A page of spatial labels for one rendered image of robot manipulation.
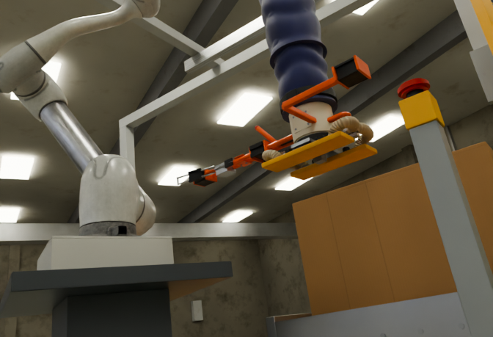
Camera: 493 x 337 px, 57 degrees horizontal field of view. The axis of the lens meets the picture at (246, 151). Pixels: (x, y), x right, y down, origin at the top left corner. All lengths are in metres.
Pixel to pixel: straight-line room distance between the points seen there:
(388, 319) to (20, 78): 1.36
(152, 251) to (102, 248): 0.13
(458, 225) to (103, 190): 0.89
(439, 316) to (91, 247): 0.83
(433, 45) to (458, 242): 7.24
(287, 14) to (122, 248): 1.16
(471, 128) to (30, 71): 11.19
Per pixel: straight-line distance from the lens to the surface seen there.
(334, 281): 1.41
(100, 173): 1.34
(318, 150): 1.62
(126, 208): 1.31
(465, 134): 12.24
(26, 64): 1.72
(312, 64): 1.80
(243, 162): 1.92
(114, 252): 1.20
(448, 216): 0.98
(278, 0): 1.96
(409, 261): 1.32
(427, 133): 1.02
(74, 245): 1.18
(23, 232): 13.27
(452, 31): 7.97
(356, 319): 1.23
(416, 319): 1.18
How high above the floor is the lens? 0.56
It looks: 22 degrees up
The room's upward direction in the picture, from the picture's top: 8 degrees counter-clockwise
